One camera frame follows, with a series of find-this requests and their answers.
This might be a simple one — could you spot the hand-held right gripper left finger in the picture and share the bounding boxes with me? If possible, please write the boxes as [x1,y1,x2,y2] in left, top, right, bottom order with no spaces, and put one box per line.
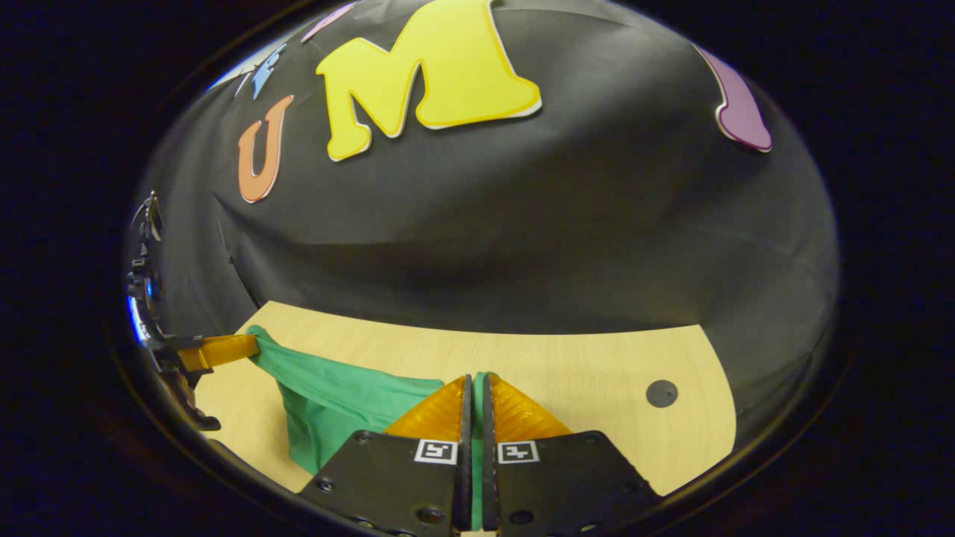
[297,373,474,537]

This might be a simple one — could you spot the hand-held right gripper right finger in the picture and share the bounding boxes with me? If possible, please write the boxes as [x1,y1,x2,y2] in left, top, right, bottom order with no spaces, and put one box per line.
[480,373,665,537]

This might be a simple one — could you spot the green T-shirt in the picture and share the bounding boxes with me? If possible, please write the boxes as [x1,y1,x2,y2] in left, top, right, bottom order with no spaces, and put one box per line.
[245,324,490,532]

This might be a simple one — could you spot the black table grommet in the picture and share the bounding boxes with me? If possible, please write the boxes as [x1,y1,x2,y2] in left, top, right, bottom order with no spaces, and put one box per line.
[645,379,680,409]

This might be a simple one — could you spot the black backdrop cloth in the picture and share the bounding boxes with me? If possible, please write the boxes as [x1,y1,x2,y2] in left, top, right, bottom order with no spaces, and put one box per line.
[131,0,840,418]

